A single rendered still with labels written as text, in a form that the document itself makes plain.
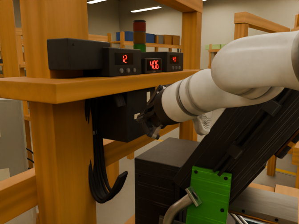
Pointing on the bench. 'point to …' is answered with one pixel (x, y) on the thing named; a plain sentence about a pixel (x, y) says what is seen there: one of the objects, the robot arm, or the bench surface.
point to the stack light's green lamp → (140, 47)
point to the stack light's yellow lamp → (139, 38)
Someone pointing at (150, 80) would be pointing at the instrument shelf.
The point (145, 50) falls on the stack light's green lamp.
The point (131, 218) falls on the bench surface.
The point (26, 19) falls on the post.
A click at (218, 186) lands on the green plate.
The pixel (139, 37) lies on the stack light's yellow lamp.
